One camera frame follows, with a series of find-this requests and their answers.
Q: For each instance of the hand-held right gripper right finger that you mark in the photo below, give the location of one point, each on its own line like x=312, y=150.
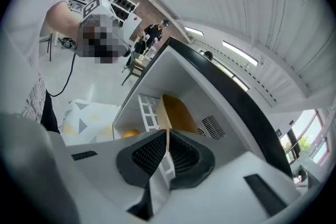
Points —
x=223, y=191

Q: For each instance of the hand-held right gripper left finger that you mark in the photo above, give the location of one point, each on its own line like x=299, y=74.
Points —
x=105, y=165

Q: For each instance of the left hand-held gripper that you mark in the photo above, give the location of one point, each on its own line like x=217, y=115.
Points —
x=102, y=34

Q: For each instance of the white microwave oven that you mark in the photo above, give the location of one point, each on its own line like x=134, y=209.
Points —
x=183, y=73

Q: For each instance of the person's left forearm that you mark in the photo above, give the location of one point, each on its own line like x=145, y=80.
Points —
x=63, y=19

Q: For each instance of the yellow orange fruit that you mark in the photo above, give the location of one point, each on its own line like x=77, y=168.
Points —
x=130, y=133

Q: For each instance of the triangle patterned low table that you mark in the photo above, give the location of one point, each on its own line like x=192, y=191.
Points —
x=89, y=123

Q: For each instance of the dark metal chair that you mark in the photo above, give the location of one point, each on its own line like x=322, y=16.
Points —
x=135, y=70

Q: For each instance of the person's black trousers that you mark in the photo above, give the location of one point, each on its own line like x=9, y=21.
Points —
x=50, y=115

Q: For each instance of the person's white printed t-shirt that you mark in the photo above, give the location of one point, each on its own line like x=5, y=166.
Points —
x=23, y=34

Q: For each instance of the long ceiling lamp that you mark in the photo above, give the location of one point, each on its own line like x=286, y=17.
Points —
x=240, y=53
x=194, y=31

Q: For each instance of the red framed window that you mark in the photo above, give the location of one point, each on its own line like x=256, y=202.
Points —
x=309, y=136

